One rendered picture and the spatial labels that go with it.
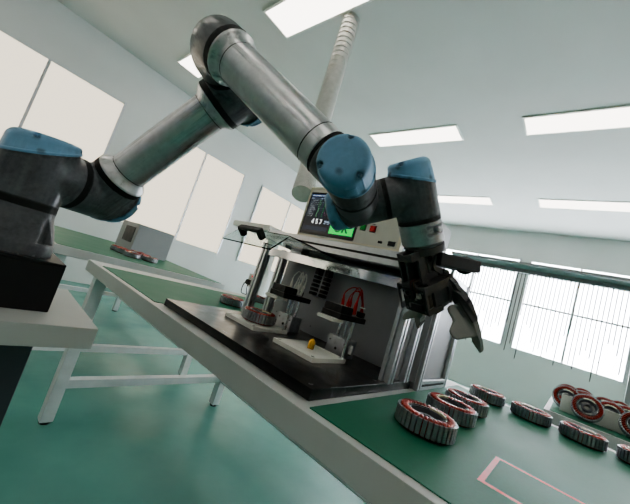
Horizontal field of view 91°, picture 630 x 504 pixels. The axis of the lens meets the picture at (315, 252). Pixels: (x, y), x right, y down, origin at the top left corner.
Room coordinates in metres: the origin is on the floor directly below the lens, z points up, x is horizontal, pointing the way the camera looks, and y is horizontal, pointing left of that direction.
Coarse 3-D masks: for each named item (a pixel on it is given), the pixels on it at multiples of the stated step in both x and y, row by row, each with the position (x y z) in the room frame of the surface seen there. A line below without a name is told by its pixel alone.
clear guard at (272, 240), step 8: (232, 232) 1.01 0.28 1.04; (248, 232) 0.98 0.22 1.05; (264, 232) 0.94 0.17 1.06; (232, 240) 0.96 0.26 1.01; (240, 240) 0.93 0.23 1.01; (248, 240) 0.92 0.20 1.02; (256, 240) 0.90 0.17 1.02; (264, 240) 0.89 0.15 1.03; (272, 240) 0.88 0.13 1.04; (280, 240) 0.86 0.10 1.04; (288, 240) 0.96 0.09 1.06; (296, 240) 0.90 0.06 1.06; (264, 248) 0.85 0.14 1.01; (296, 248) 1.12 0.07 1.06; (304, 248) 1.04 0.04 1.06; (312, 248) 0.97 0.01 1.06; (320, 256) 1.13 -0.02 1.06; (328, 256) 1.05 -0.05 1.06
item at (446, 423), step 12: (396, 408) 0.63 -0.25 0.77; (408, 408) 0.59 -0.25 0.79; (420, 408) 0.65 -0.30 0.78; (432, 408) 0.64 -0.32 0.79; (408, 420) 0.58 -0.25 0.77; (420, 420) 0.57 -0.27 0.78; (432, 420) 0.57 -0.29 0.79; (444, 420) 0.60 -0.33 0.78; (420, 432) 0.57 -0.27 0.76; (432, 432) 0.56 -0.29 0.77; (444, 432) 0.56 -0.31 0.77; (456, 432) 0.58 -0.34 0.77; (444, 444) 0.57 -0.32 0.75
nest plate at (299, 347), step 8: (280, 344) 0.85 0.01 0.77; (288, 344) 0.84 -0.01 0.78; (296, 344) 0.87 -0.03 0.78; (304, 344) 0.91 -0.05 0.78; (296, 352) 0.81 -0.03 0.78; (304, 352) 0.80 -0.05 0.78; (312, 352) 0.83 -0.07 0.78; (320, 352) 0.86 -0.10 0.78; (328, 352) 0.90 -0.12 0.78; (312, 360) 0.77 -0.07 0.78; (320, 360) 0.79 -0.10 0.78; (328, 360) 0.82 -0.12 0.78; (336, 360) 0.85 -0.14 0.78; (344, 360) 0.87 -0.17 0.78
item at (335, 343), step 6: (330, 336) 0.98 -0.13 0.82; (336, 336) 0.97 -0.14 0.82; (330, 342) 0.98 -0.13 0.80; (336, 342) 0.97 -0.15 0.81; (342, 342) 0.95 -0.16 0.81; (348, 342) 0.94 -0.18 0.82; (354, 342) 0.97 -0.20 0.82; (330, 348) 0.98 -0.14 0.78; (336, 348) 0.96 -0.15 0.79; (342, 348) 0.95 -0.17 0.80; (348, 348) 0.95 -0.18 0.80; (354, 348) 0.97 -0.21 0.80; (336, 354) 0.96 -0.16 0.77
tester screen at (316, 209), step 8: (312, 200) 1.17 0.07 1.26; (320, 200) 1.14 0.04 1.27; (312, 208) 1.16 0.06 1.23; (320, 208) 1.14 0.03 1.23; (312, 216) 1.15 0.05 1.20; (320, 216) 1.13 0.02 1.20; (304, 224) 1.17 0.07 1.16; (312, 224) 1.15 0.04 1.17; (328, 224) 1.09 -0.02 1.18; (312, 232) 1.14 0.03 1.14; (320, 232) 1.11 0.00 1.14
